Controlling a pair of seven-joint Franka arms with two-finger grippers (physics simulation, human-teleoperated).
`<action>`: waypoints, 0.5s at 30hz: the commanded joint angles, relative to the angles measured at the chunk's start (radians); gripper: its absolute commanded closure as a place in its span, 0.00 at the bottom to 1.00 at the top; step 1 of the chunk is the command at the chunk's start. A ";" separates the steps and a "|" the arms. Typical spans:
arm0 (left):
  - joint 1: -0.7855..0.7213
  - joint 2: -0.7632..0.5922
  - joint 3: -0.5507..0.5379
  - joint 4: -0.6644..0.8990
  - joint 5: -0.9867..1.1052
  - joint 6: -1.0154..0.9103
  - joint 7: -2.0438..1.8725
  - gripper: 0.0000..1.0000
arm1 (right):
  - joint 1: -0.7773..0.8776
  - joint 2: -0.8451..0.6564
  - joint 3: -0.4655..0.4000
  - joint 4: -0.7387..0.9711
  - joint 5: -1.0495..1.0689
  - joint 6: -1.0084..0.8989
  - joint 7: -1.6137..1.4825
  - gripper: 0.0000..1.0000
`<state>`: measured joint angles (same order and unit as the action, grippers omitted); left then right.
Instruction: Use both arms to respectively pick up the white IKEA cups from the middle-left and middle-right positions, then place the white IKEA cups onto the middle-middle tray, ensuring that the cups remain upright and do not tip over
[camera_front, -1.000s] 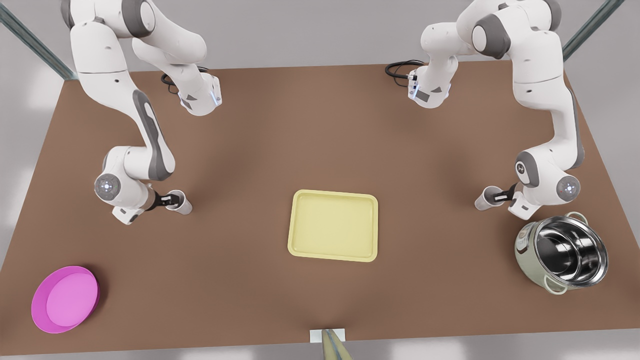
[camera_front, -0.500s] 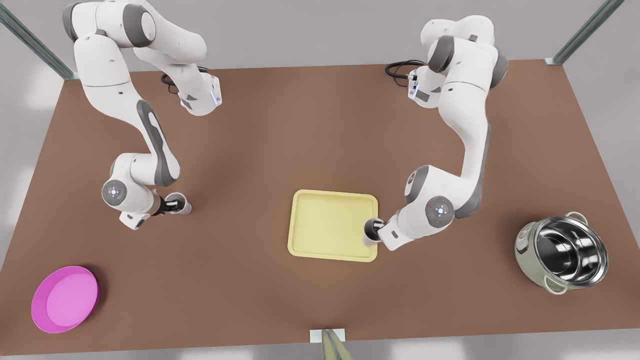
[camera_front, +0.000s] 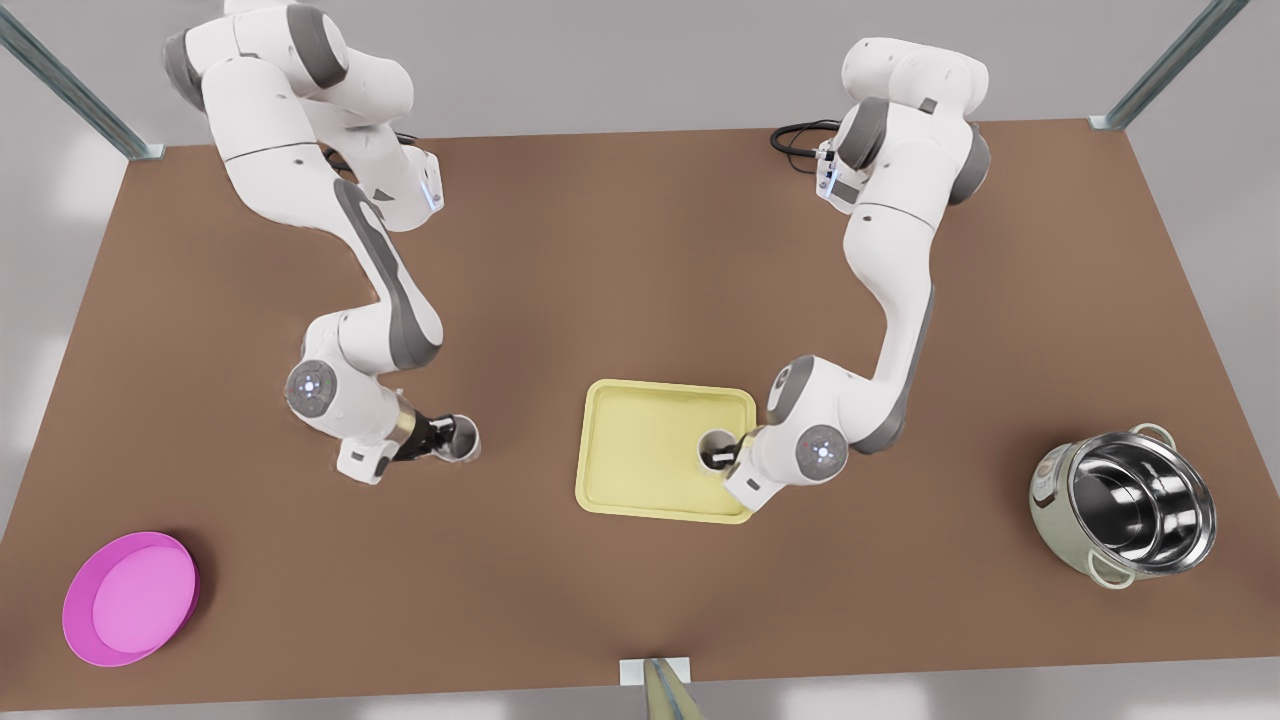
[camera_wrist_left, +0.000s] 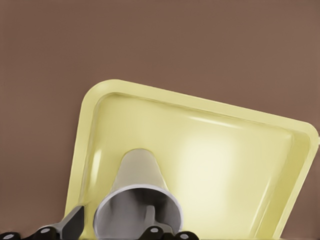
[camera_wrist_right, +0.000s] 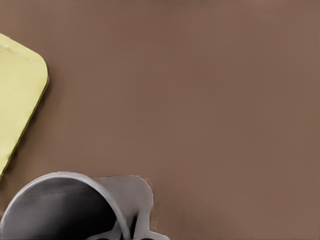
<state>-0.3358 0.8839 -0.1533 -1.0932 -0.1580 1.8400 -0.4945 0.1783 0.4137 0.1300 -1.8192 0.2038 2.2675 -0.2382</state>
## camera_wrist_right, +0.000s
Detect white IKEA cup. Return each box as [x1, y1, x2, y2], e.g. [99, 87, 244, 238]
[0, 171, 171, 240]

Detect pale yellow tray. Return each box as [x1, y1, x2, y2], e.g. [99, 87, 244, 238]
[0, 33, 50, 180]

